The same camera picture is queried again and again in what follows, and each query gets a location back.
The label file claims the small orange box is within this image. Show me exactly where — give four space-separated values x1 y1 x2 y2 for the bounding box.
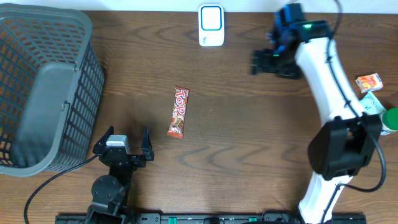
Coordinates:
356 73 384 93

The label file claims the red chocolate bar wrapper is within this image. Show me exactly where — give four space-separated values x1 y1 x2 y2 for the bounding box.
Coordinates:
167 86 190 139

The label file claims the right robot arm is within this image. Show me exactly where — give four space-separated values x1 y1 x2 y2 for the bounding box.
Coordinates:
251 3 382 223

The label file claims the light blue wipes pack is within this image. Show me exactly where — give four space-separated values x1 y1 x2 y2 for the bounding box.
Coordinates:
359 91 386 115

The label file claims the white barcode scanner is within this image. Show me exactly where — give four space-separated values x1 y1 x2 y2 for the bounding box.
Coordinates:
198 4 224 47

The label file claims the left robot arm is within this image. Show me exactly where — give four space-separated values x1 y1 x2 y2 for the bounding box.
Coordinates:
85 126 155 224

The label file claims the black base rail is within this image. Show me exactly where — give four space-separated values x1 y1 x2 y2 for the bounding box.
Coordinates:
55 212 367 224

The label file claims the green lid jar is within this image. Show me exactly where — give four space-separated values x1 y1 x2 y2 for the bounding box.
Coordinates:
379 108 398 136

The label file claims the grey plastic basket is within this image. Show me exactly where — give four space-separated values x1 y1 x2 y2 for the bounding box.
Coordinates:
1 3 105 177

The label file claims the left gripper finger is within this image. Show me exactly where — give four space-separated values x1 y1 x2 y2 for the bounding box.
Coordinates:
141 128 153 154
93 126 114 149

